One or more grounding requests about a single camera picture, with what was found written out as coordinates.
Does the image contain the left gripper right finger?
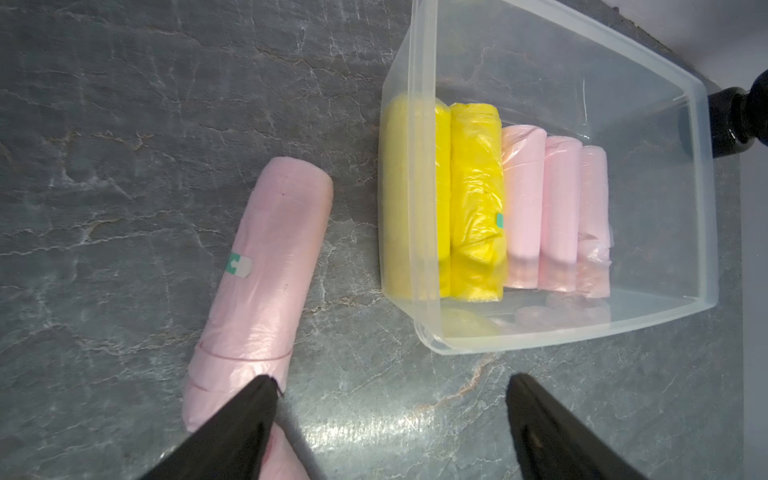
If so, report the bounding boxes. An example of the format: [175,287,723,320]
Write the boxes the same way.
[506,373,644,480]

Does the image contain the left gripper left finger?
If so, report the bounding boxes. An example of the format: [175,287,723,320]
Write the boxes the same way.
[142,375,279,480]

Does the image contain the pink roll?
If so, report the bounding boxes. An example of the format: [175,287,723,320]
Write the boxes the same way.
[502,125,547,289]
[258,423,309,480]
[182,157,333,432]
[577,146,612,298]
[538,136,582,293]

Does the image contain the yellow trash bag roll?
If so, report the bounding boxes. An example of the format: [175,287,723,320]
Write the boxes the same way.
[379,95,451,299]
[450,103,507,303]

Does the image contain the clear plastic storage box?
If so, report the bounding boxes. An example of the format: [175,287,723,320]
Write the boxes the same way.
[379,1,718,355]

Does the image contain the potted green plant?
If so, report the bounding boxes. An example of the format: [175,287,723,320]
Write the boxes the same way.
[708,70,768,158]

